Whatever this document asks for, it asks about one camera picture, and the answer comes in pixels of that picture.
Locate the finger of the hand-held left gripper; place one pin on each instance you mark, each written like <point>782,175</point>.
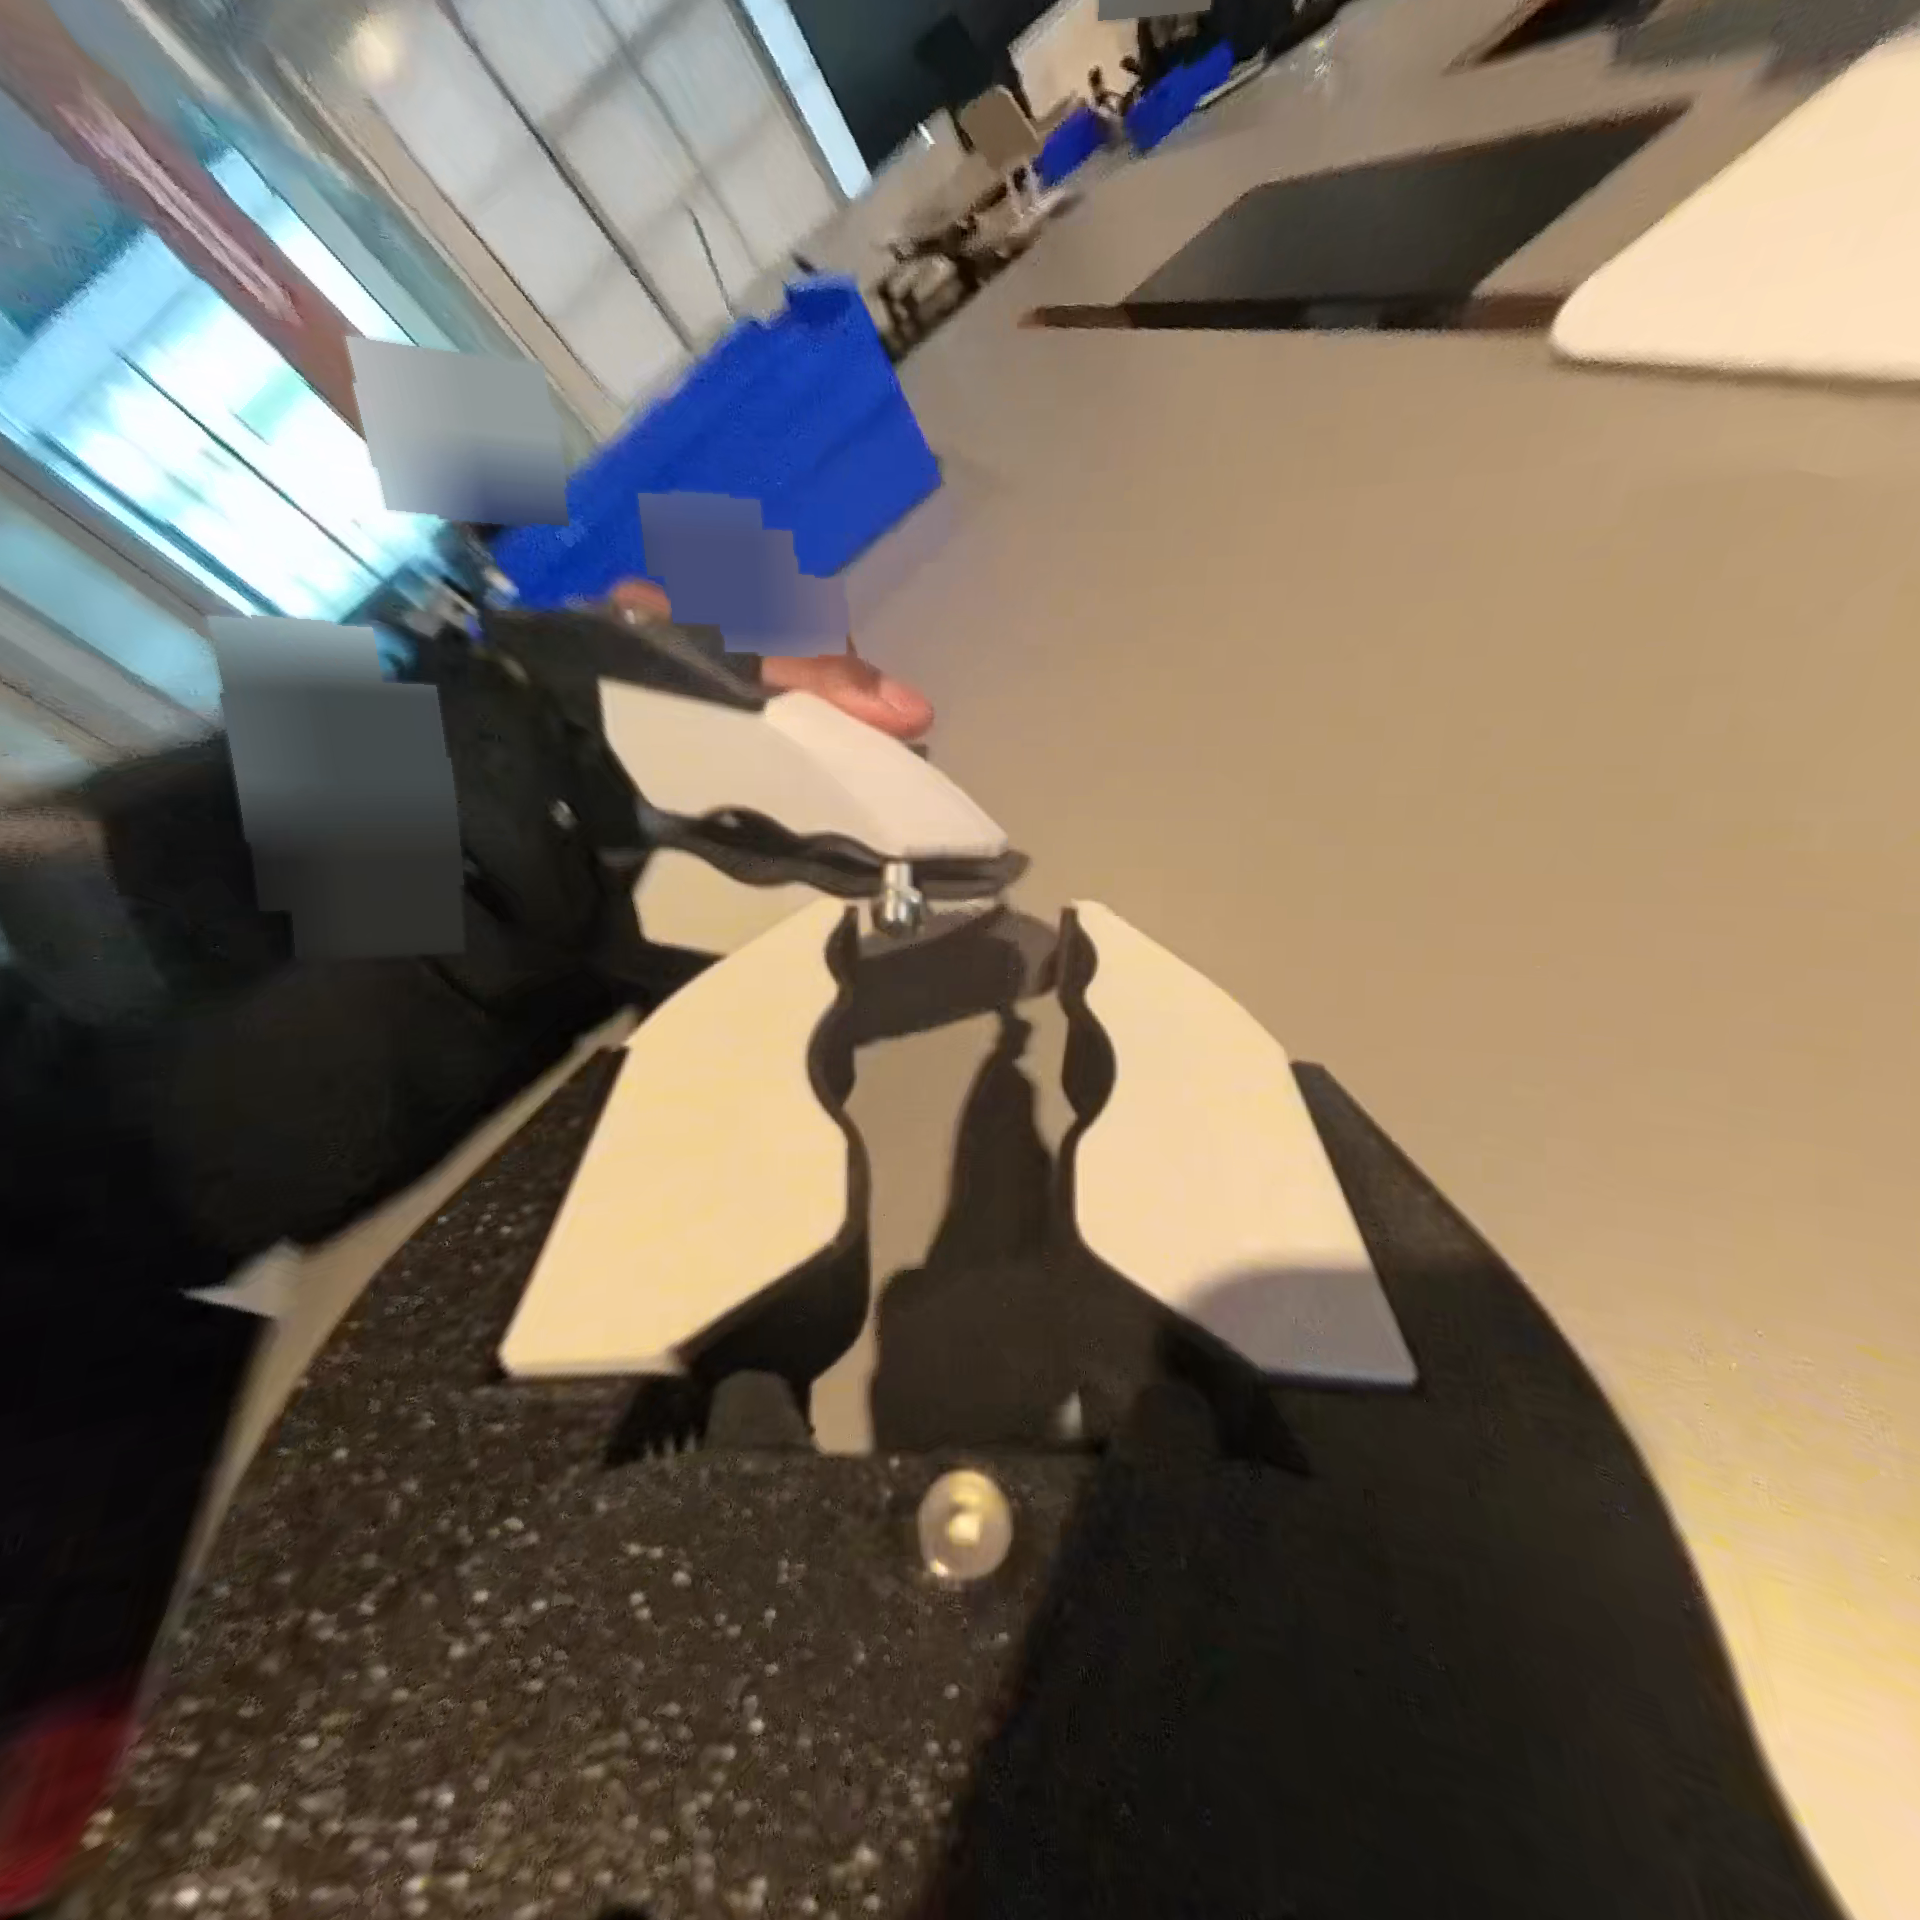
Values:
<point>704,908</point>
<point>809,765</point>

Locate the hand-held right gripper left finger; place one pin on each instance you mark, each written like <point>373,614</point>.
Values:
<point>704,1141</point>

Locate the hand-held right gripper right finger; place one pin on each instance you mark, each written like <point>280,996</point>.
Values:
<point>1200,1141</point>

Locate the silver hex nut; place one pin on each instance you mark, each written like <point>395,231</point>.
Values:
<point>901,916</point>

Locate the person's left hand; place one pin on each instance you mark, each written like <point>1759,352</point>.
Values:
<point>862,698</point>

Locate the blue plastic bin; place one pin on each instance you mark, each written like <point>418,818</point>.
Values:
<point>779,434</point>
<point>1177,98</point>
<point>1072,149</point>

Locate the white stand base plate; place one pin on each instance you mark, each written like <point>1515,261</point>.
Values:
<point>1769,224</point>

